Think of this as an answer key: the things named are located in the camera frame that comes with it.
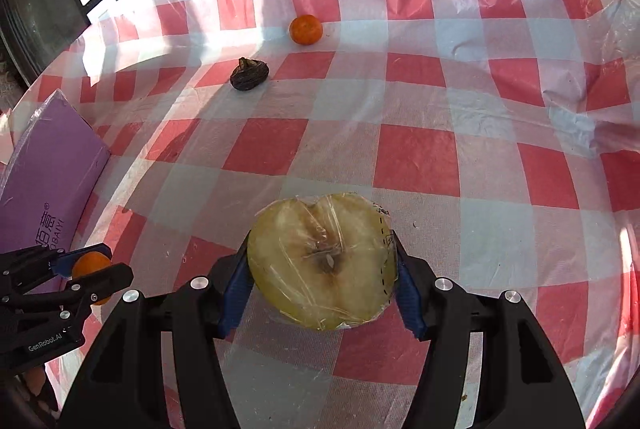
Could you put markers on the dark water chestnut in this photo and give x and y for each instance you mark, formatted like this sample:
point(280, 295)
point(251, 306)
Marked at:
point(249, 74)

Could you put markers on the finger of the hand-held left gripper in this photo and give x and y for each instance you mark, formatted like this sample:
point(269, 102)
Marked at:
point(102, 281)
point(62, 263)

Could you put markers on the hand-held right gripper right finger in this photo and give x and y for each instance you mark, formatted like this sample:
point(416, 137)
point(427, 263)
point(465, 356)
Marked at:
point(407, 294)

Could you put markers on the small orange tangerine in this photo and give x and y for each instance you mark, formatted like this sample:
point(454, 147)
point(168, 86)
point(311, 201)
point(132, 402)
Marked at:
point(306, 29)
point(92, 265)

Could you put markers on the person's left hand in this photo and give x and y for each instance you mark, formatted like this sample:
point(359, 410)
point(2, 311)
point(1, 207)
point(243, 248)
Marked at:
point(36, 379)

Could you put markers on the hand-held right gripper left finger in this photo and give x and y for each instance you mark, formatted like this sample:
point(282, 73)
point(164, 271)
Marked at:
point(235, 299)

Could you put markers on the purple cardboard box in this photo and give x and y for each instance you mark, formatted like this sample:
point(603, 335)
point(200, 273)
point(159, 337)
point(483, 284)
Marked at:
point(45, 179)

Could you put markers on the plastic-wrapped apple half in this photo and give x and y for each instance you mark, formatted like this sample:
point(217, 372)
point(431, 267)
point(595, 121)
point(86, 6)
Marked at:
point(320, 259)

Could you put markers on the red white checkered tablecloth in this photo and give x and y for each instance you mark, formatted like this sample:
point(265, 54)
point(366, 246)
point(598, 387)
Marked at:
point(400, 149)

